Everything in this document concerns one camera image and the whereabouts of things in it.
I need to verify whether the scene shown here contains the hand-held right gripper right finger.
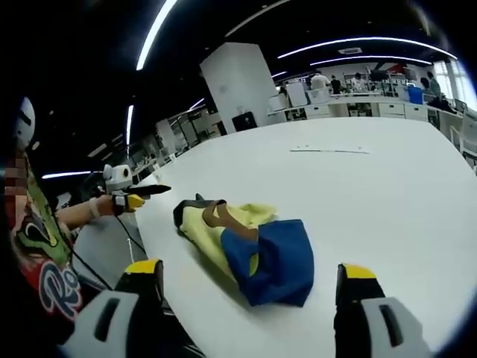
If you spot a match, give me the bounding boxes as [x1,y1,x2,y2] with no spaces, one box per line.
[333,263,434,358]

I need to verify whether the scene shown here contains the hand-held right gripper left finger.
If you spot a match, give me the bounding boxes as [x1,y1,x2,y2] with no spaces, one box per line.
[59,258,165,358]

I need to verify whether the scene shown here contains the yellow and blue tote bag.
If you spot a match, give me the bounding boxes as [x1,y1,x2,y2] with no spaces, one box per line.
[172,192,316,309]

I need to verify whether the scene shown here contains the short ceiling light strip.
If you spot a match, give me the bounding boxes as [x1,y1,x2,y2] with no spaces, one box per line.
[126,104,135,145]
[40,170,92,180]

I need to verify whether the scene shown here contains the person's printed shirt torso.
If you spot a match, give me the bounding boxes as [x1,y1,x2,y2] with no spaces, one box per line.
[6,148,113,336]

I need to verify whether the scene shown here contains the black bin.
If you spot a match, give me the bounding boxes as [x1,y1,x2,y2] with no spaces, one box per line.
[231,111,259,133]

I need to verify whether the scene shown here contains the white square pillar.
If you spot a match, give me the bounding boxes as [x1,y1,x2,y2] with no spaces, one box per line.
[199,41,277,132]

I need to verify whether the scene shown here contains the long curved ceiling light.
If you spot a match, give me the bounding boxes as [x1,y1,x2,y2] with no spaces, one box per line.
[135,0,180,72]

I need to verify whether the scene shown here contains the white chair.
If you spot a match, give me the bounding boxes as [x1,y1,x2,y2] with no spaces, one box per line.
[448,107,477,162]

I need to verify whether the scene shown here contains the white drawer cabinet row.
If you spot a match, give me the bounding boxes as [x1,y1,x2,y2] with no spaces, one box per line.
[268,100,429,122]

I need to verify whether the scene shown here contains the long ceiling light strip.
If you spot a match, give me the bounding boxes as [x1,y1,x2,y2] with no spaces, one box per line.
[277,36,458,60]
[319,54,424,68]

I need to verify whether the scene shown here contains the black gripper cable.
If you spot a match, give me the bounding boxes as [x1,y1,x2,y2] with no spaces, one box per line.
[114,213,147,255]

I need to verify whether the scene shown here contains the black device cable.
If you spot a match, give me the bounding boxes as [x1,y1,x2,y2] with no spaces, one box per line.
[50,207,113,292]

